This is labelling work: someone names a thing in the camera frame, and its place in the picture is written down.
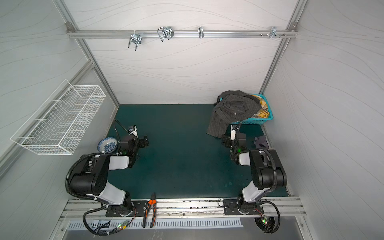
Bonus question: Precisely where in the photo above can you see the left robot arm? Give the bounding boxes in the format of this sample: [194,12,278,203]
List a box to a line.
[65,126,149,211]

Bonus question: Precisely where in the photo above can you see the teal plastic basket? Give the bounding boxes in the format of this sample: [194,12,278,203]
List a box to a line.
[233,94,273,125]

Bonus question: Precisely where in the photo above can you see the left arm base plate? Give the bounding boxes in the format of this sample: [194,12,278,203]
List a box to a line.
[106,201,148,218]

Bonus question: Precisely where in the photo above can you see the white wire wall basket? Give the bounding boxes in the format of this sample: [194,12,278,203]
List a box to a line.
[10,80,106,156]

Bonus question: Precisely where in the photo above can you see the metal clamp hook left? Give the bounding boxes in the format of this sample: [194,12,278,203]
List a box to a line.
[128,32,142,51]

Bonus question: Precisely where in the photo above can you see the grey pinstriped long sleeve shirt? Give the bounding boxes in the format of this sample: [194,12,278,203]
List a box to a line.
[207,91,262,139]

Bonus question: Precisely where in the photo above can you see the metal ring clip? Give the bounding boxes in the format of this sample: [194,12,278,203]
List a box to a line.
[198,27,204,39]

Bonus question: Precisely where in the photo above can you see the left black cable bundle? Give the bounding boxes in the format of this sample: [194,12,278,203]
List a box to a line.
[82,205,136,237]

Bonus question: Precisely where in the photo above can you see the orange black pliers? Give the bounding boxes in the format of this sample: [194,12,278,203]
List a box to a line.
[142,192,157,229]

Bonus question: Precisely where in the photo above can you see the aluminium crossbar rail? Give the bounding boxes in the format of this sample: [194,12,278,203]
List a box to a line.
[67,29,298,39]

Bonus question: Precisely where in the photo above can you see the yellow patterned shirt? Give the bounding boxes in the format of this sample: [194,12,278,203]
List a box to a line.
[252,95,270,119]

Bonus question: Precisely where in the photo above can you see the metal bracket hook right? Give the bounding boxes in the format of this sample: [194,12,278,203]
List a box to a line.
[260,27,287,39]

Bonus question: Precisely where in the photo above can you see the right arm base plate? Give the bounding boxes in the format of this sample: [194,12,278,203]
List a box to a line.
[218,199,264,216]

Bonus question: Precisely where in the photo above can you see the white slotted vent strip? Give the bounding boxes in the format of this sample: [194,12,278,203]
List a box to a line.
[67,218,244,231]

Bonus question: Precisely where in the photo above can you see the blue white ceramic plate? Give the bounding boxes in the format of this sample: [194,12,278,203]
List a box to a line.
[97,137,118,154]

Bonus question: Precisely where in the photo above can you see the metal clamp hook middle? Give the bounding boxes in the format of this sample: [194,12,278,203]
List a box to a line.
[157,26,175,42]

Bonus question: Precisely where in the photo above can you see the dark purple plastic object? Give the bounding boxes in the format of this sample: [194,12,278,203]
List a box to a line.
[254,135,269,150]

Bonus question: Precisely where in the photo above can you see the metal clamp hook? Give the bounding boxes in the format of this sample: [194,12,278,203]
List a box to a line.
[128,32,142,51]
[157,26,175,42]

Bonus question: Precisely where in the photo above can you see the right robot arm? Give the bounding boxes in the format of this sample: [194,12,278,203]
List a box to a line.
[222,124,288,213]

